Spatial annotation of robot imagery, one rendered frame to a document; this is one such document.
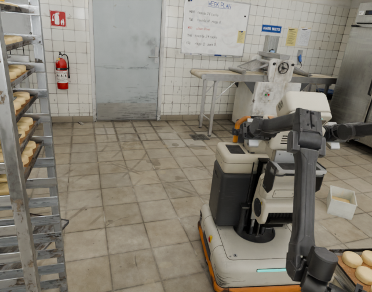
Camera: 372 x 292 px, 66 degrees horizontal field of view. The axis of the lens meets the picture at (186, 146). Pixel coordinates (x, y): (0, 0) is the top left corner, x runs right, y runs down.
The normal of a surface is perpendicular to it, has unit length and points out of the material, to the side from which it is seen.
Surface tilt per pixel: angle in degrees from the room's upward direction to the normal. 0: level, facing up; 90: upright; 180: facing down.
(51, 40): 90
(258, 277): 90
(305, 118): 45
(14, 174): 90
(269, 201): 8
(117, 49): 90
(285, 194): 98
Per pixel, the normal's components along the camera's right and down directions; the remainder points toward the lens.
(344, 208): -0.41, 0.31
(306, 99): 0.14, -0.42
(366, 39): -0.94, 0.05
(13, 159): 0.27, 0.38
